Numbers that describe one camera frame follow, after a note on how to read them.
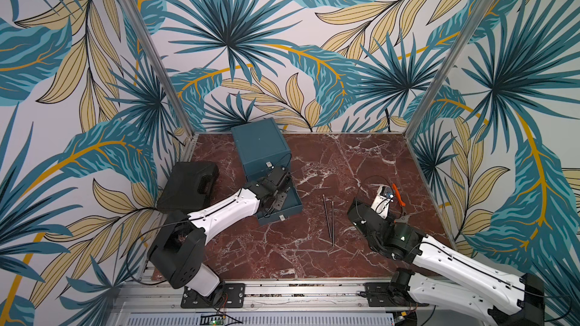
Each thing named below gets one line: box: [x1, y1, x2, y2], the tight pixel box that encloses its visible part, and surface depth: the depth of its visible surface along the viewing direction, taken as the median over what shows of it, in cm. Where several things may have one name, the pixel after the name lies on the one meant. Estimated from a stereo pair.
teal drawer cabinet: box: [231, 117, 292, 185], surface depth 86 cm
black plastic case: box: [156, 161, 220, 216], surface depth 97 cm
